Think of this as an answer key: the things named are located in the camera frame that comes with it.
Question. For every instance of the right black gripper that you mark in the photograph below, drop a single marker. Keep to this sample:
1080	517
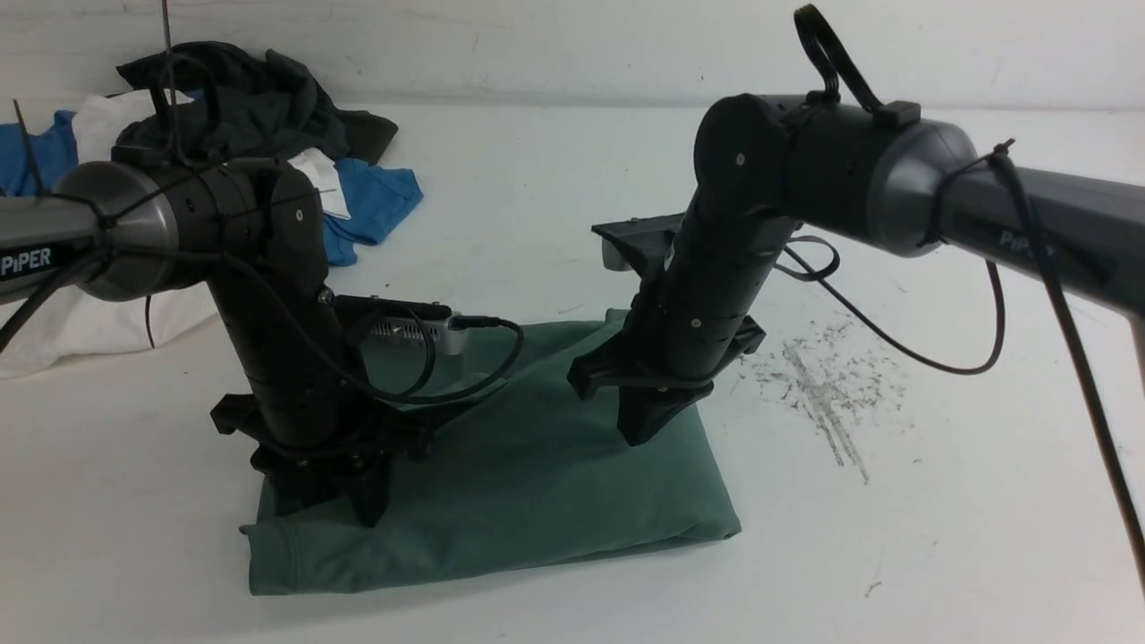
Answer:
676	336

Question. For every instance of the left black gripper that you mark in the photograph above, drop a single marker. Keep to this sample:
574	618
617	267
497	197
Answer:
309	402

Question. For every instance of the green long-sleeved shirt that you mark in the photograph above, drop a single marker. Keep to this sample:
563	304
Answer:
523	475

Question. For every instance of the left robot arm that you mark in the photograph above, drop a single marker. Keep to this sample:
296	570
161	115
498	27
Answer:
252	231

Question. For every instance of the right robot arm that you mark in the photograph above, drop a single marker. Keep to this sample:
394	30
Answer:
890	179

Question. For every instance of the white shirt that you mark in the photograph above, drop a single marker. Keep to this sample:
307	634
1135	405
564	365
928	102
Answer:
72	323

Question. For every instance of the dark grey shirt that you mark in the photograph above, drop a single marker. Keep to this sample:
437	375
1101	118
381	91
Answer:
244	106

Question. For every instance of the blue shirt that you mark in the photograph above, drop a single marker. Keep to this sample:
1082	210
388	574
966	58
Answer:
363	202

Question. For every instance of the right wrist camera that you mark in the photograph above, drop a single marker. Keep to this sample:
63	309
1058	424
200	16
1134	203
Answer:
633	245

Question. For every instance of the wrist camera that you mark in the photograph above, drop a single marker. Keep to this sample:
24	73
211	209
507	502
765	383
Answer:
400	323
633	245

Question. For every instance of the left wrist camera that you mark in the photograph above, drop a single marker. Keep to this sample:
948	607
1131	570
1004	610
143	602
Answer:
400	323

